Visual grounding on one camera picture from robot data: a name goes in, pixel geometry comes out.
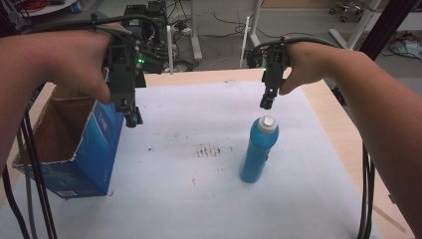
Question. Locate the person's right hand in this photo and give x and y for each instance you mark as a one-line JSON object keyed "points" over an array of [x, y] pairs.
{"points": [[307, 66]]}

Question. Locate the person's left hand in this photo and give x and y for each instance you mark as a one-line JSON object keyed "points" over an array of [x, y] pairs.
{"points": [[76, 59]]}

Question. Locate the blue bottle with white cap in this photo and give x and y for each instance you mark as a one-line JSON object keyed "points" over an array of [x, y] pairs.
{"points": [[258, 149]]}

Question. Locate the white metal stand leg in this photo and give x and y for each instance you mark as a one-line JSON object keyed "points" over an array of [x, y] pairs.
{"points": [[195, 30]]}

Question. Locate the white table leg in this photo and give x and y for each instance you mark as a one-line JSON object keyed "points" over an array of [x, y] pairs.
{"points": [[356, 26]]}

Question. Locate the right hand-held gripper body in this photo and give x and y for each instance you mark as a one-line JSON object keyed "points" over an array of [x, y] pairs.
{"points": [[273, 68]]}

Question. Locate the black metal post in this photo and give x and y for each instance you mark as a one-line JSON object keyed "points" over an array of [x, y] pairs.
{"points": [[388, 26]]}

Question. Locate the blue cardboard box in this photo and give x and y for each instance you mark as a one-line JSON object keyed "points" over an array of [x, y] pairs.
{"points": [[93, 142]]}

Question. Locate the white metal frame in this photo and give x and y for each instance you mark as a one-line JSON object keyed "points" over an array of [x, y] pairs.
{"points": [[250, 40]]}

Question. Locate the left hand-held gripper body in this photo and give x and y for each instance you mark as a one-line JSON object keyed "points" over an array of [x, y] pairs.
{"points": [[123, 71]]}

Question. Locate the white power strip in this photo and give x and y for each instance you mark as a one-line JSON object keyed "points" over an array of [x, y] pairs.
{"points": [[185, 32]]}

